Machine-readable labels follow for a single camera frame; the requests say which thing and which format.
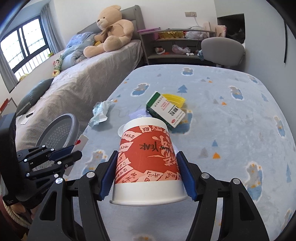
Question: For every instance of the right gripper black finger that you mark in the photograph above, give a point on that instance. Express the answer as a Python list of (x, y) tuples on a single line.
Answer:
[(69, 159)]

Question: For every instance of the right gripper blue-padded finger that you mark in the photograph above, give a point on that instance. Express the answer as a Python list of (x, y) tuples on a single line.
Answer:
[(57, 154)]

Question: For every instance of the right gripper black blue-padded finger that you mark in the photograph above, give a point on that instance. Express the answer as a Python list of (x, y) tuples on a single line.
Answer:
[(70, 210), (240, 219)]

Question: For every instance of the red white playing card box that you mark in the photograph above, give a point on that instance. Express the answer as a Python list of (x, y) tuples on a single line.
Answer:
[(79, 145)]

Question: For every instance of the red white paper cup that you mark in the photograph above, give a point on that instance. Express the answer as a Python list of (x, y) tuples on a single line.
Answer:
[(147, 171)]

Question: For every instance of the grey perforated trash basket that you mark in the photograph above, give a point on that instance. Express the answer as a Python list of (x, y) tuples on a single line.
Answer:
[(60, 133)]

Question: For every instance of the light blue wet-wipe packet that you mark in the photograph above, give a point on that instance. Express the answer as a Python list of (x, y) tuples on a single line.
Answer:
[(100, 111)]

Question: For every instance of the white bottle cap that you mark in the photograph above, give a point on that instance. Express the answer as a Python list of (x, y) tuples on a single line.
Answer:
[(120, 130)]

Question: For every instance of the grey bed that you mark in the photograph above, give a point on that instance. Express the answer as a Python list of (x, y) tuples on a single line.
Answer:
[(77, 89)]

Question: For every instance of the dark grey pillow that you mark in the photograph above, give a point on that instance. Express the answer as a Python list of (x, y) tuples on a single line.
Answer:
[(33, 96)]

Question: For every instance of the small green plush doll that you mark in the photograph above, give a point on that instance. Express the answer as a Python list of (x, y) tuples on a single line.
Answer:
[(57, 66)]

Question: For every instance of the purple cartoon rabbit box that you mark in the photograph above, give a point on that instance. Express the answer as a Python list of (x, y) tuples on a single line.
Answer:
[(141, 113)]

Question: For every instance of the blue patterned table cloth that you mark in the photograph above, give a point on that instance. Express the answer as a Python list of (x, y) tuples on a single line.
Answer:
[(233, 127)]

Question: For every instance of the blue folded blanket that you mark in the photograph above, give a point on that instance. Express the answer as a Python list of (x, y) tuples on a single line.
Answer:
[(73, 52)]

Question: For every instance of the green white medicine box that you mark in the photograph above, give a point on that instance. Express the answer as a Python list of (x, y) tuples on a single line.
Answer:
[(159, 107)]

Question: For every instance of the grey curtain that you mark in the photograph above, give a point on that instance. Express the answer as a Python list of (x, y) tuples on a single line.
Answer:
[(51, 31)]

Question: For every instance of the yellow plastic bowl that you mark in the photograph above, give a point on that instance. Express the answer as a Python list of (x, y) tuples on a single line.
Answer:
[(175, 99)]

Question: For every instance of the large beige teddy bear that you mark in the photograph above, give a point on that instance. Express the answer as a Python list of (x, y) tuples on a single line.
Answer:
[(116, 32)]

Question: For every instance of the grey wooden shelf unit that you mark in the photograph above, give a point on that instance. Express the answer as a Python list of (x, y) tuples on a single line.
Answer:
[(159, 51)]

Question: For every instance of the pink storage box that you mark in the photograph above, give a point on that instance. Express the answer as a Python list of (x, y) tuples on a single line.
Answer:
[(153, 33)]

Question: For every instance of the pink plastic bag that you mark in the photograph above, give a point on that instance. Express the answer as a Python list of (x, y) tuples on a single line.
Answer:
[(179, 50)]

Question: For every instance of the grey office chair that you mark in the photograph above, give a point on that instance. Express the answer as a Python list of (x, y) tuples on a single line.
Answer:
[(222, 51)]

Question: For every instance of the window with black frame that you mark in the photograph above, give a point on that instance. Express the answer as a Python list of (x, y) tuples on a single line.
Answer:
[(25, 47)]

